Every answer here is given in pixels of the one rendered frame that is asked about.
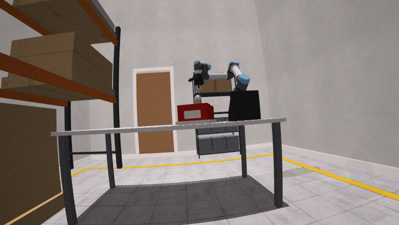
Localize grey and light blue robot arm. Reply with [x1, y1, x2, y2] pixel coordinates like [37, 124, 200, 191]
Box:
[194, 61, 250, 91]

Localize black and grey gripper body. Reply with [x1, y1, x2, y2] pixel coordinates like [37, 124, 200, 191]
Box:
[194, 73, 204, 85]

